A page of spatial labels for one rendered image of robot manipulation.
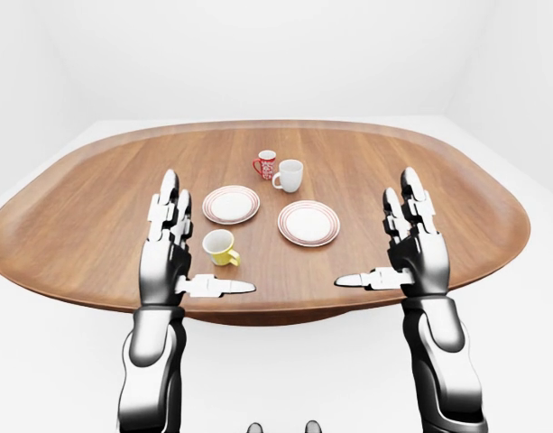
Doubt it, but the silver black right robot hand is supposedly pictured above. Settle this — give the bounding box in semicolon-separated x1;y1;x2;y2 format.
334;167;452;299

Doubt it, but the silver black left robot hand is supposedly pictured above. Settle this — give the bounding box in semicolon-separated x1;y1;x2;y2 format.
139;169;257;310

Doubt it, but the yellow and white mug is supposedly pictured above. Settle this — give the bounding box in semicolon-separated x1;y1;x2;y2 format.
201;229;242;267

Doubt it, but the small red-ringed white plate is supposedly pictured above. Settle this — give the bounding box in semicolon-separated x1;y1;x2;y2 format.
201;184;262;226

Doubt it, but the large red-ringed white plate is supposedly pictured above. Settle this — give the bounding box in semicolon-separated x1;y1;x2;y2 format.
277;199;342;248

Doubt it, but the red patterned mug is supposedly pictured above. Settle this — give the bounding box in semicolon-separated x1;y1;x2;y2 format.
252;150;278;182

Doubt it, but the plain white mug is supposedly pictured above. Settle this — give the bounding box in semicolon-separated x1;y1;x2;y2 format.
271;159;305;194

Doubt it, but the round dark wooden table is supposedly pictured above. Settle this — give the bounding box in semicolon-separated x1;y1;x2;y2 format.
0;118;537;327

